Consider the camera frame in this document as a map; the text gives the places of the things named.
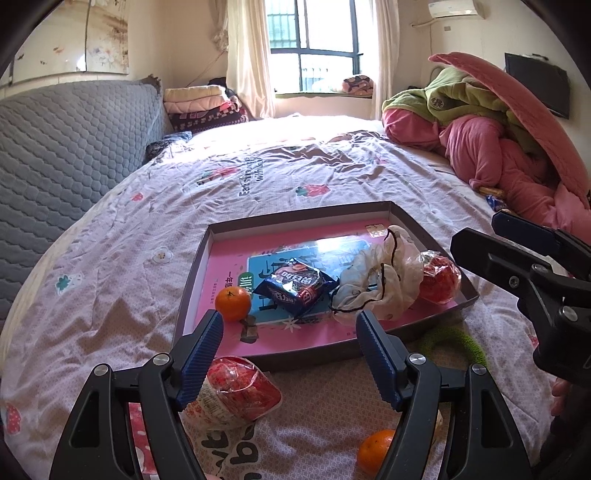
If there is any green fuzzy ring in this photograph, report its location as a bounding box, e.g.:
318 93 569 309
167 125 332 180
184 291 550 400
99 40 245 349
416 325 488 370

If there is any dark blue cloth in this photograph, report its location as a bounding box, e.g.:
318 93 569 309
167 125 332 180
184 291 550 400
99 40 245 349
146 131 192 162

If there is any shallow brown cardboard box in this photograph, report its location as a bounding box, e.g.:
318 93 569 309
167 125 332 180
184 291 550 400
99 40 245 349
172 200 479 374

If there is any blue cookie packet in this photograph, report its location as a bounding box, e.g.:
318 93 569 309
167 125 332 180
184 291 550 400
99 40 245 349
253 258 338 319

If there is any cream folded blanket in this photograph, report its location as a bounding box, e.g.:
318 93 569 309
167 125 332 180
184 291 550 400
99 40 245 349
164 85 227 104

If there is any orange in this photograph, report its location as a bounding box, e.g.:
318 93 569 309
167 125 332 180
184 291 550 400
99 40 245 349
215 286 252 322
357 429 398 477

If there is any red and white jelly cup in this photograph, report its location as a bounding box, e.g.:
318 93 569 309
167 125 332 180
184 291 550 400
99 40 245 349
179 356 283 430
418 250 462 304

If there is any pink quilted mat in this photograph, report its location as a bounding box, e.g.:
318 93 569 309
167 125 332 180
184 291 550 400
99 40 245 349
428 52 591 210

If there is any dark patterned folded blanket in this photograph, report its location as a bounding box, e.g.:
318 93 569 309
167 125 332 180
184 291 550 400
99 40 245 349
168 99 250 134

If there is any grey quilted headboard cover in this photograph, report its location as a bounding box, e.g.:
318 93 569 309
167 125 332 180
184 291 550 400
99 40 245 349
0 80 174 324

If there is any strawberry printed bed sheet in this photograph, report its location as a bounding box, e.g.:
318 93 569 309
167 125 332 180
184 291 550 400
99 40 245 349
0 115 591 480

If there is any floral cushion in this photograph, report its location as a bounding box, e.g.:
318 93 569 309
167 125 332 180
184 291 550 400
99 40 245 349
342 75 374 96

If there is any barred window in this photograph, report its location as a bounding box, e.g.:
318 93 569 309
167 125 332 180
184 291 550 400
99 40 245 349
265 0 377 93

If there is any black television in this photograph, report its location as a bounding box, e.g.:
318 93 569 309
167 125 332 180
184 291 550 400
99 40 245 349
504 52 570 120

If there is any pink folded blanket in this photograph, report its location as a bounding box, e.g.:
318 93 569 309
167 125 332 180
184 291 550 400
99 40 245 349
165 99 232 115

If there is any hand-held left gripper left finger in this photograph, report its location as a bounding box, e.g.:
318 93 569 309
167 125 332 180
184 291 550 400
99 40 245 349
48 309 225 480

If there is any pink comforter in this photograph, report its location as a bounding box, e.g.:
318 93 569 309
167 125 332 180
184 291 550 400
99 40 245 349
382 108 591 241

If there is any white air conditioner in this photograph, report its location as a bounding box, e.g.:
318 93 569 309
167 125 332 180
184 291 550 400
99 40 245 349
427 0 479 19

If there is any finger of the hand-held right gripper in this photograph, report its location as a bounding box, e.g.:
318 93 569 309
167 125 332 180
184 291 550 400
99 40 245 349
491 210 591 282
450 227 573 303

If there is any glossy floral headboard panel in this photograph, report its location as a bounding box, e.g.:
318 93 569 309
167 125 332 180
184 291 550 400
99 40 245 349
9 0 131 86

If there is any white drawstring bag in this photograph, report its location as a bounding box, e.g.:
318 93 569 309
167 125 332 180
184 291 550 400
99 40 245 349
330 225 426 326

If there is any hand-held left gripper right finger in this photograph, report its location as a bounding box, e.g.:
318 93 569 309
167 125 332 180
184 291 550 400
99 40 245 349
355 310 534 480

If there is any person's right hand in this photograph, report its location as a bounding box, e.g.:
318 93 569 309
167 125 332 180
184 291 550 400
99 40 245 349
551 376 575 418

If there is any green fleece blanket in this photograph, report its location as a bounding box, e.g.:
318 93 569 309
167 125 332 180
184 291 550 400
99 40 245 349
382 67 546 155

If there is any cream curtain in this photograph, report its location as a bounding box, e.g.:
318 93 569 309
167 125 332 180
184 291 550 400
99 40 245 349
225 0 278 121
372 0 402 118

